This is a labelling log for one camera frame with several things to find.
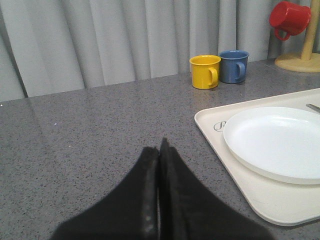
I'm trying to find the yellow enamel mug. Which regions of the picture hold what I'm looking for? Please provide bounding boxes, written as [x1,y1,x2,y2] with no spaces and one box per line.
[189,55,221,90]

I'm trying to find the wooden mug tree stand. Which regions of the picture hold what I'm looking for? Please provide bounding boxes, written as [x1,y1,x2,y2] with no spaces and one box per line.
[274,0,320,73]

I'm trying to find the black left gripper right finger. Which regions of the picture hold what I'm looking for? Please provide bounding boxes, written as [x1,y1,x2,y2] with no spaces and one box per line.
[159,138,273,240]

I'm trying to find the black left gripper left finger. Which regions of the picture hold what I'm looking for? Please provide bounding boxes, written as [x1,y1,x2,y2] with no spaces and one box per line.
[51,147,159,240]

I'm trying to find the silver metal fork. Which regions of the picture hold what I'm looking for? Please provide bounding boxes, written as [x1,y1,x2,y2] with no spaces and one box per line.
[306,103,320,113]

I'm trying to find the blue enamel mug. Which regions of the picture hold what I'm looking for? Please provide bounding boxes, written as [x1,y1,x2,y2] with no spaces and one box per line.
[218,50,250,84]

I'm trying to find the grey curtain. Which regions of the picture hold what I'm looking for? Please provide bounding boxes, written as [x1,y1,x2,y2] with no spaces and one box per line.
[0,0,305,101]

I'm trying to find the beige rabbit serving tray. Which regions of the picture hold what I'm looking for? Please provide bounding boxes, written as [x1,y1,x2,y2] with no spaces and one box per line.
[194,88,320,226]

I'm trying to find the white round plate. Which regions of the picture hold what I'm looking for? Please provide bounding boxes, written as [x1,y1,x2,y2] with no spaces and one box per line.
[223,107,320,185]

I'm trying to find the red enamel mug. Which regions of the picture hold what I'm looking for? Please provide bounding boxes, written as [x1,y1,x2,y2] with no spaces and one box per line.
[269,1,312,41]

